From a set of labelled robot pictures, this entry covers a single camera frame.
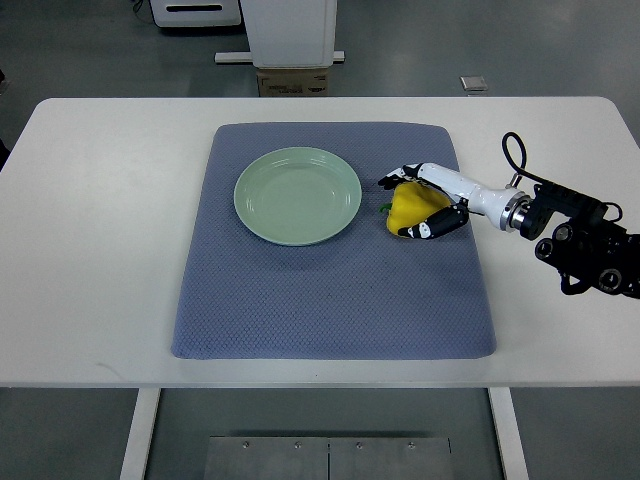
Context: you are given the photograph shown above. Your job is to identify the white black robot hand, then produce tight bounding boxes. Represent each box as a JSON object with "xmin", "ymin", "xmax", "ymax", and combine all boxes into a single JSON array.
[{"xmin": 378, "ymin": 163, "xmax": 528, "ymax": 239}]

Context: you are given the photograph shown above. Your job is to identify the yellow bell pepper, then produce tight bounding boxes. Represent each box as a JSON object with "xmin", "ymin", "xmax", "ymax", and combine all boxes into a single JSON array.
[{"xmin": 379, "ymin": 182, "xmax": 451, "ymax": 236}]

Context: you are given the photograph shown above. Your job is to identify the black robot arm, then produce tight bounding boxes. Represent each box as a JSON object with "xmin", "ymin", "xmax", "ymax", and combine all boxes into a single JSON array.
[{"xmin": 501, "ymin": 132, "xmax": 639, "ymax": 299}]

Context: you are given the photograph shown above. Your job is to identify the small grey floor plate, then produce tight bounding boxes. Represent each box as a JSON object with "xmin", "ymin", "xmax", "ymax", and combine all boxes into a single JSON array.
[{"xmin": 459, "ymin": 75, "xmax": 489, "ymax": 92}]

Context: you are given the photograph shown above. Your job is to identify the light green plate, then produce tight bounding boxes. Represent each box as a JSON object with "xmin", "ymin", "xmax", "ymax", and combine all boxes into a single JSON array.
[{"xmin": 234, "ymin": 147, "xmax": 362, "ymax": 246}]

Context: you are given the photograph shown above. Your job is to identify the blue quilted mat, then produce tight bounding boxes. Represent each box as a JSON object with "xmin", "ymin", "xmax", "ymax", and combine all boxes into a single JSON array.
[{"xmin": 171, "ymin": 122, "xmax": 496, "ymax": 360}]

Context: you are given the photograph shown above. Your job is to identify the right white table leg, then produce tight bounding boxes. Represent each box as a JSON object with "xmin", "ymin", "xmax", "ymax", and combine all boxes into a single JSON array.
[{"xmin": 488, "ymin": 387, "xmax": 529, "ymax": 480}]

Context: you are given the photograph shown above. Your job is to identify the white table leg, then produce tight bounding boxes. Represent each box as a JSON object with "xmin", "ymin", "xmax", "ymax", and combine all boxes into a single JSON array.
[
  {"xmin": 119, "ymin": 388, "xmax": 161, "ymax": 480},
  {"xmin": 488, "ymin": 387, "xmax": 529, "ymax": 480}
]

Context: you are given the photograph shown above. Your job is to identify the cardboard box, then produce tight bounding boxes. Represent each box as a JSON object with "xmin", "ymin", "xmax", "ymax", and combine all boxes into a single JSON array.
[{"xmin": 256, "ymin": 68, "xmax": 329, "ymax": 98}]

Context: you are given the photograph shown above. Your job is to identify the white device with slot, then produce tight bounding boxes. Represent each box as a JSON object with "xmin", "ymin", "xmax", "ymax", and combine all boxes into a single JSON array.
[{"xmin": 149, "ymin": 0, "xmax": 242, "ymax": 28}]

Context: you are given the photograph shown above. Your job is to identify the left white table leg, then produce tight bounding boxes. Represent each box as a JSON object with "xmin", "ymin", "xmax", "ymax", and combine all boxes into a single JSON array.
[{"xmin": 119, "ymin": 388, "xmax": 161, "ymax": 480}]

